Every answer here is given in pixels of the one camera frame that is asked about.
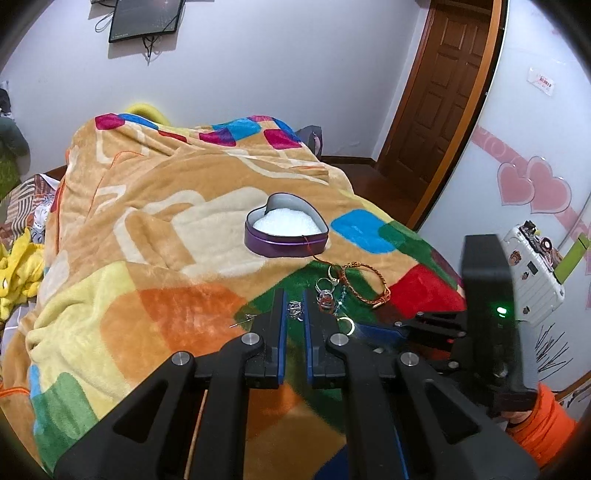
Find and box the orange sleeved forearm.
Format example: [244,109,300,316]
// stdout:
[501,383,577,469]

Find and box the white stickered suitcase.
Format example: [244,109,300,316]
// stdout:
[502,220,565,326]

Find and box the small silver earring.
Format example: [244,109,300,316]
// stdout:
[229,313,256,328]

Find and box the colourful patchwork fleece blanket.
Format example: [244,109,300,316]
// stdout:
[1,113,465,471]

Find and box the white wardrobe sliding door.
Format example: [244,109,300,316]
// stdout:
[421,1,590,418]

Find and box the purple heart-shaped tin box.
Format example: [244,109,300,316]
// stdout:
[243,192,329,258]

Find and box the yellow cloth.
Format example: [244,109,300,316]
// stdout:
[0,228,45,323]

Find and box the brown wooden door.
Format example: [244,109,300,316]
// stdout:
[377,1,506,229]

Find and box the grey backpack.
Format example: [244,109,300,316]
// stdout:
[295,125,324,157]

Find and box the braided gold red bracelet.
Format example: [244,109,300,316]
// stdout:
[338,261,393,309]

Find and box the red pendant key ring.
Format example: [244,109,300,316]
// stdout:
[315,276,341,315]

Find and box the yellow foam ring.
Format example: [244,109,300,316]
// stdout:
[124,102,172,127]

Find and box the small black wall monitor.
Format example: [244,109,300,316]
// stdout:
[108,0,184,43]

